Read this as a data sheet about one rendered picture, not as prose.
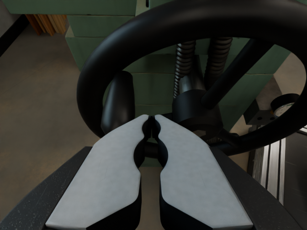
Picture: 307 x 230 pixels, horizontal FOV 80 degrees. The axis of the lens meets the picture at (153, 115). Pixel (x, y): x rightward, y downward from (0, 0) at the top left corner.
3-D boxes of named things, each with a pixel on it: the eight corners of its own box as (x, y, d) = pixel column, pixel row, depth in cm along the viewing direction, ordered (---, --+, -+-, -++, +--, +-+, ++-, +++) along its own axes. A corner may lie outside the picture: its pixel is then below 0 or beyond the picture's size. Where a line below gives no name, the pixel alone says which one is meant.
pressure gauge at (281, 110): (264, 122, 47) (284, 102, 40) (260, 109, 49) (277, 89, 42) (289, 122, 47) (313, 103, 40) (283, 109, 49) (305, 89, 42)
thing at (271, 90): (246, 126, 54) (259, 111, 47) (236, 93, 61) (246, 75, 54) (274, 126, 54) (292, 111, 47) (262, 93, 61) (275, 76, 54)
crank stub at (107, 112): (140, 137, 13) (119, 146, 15) (143, 77, 16) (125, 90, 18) (111, 125, 12) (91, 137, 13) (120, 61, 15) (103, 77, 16)
